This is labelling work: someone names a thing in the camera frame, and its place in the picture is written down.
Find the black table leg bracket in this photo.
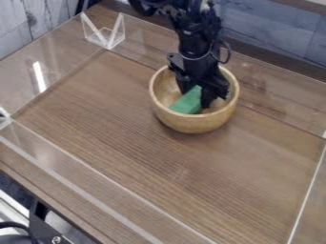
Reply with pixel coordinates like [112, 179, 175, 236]
[29, 200, 73, 244]

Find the black cable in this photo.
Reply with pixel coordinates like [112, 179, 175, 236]
[0, 218, 36, 237]

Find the clear acrylic tray wall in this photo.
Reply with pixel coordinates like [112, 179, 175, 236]
[0, 109, 216, 244]

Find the clear acrylic corner bracket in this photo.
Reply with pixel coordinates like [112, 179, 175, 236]
[80, 12, 125, 51]

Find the green rectangular block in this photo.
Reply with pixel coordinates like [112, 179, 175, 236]
[169, 86, 202, 114]

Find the round wooden bowl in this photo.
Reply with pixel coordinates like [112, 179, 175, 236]
[149, 66, 239, 134]

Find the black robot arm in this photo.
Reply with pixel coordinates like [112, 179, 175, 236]
[127, 0, 231, 109]

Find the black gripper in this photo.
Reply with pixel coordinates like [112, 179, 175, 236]
[167, 52, 231, 109]

